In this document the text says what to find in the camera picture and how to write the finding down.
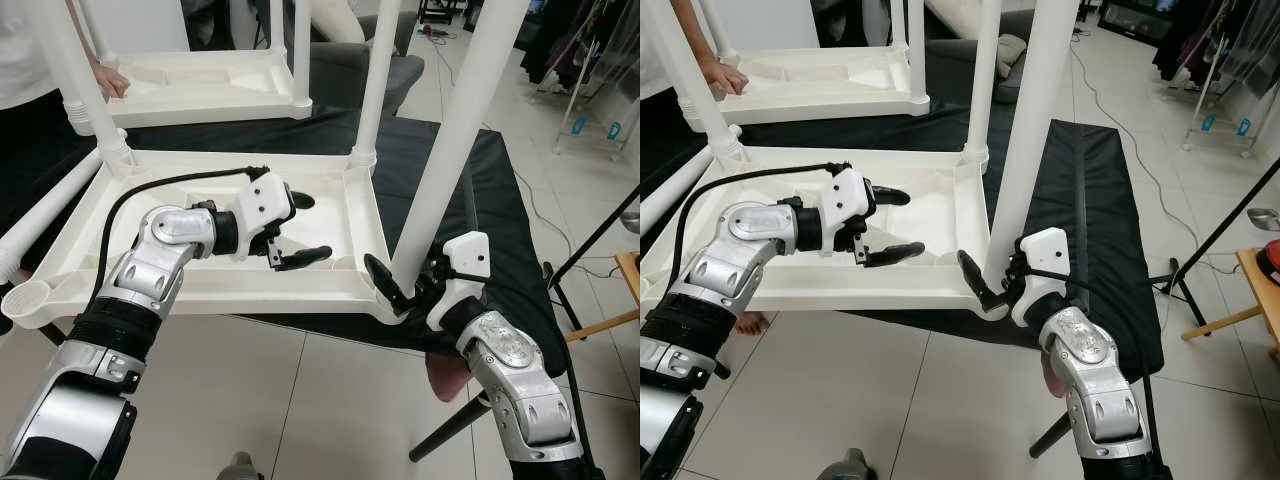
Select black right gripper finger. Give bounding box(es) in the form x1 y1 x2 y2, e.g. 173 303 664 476
364 253 411 311
958 248 1001 309

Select white plastic table top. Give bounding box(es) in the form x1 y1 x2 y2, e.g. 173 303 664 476
65 48 313 131
640 145 1011 323
690 45 931 126
0 148 421 326

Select person left hand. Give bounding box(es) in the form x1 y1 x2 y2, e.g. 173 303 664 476
93 62 131 99
700 55 748 98

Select dark grey armchair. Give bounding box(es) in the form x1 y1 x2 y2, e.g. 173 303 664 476
305 10 426 116
925 8 1041 106

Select black table leg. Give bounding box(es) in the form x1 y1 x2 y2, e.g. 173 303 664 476
410 395 491 463
1030 410 1076 459

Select black stand pole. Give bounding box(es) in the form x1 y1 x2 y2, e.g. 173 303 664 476
545 205 641 301
1160 185 1280 301

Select pale armchair cushion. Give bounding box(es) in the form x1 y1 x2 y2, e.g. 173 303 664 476
925 0 1001 36
318 0 373 43

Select beige folded blanket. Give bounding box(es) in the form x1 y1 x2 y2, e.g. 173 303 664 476
997 33 1028 76

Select person torso white shirt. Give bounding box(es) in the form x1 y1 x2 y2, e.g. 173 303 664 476
0 0 71 111
640 0 686 101

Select black tv cabinet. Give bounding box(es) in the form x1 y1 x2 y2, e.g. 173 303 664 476
1098 0 1181 43

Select dark hanging clothes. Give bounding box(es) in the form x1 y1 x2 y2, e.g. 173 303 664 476
520 0 641 91
1150 0 1280 96

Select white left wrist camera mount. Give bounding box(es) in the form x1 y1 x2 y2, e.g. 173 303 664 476
235 168 296 263
818 165 879 256

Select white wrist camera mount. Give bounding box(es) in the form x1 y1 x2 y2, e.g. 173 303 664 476
1012 228 1073 326
425 232 493 326
235 168 296 263
818 165 879 256

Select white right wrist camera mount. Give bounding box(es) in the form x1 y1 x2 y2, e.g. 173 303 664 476
425 232 493 326
1012 228 1073 326

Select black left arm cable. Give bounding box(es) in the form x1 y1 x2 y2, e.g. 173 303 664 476
90 165 271 306
672 160 851 301

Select white wire rolling rack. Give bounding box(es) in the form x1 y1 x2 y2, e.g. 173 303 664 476
555 60 636 161
1185 50 1263 161

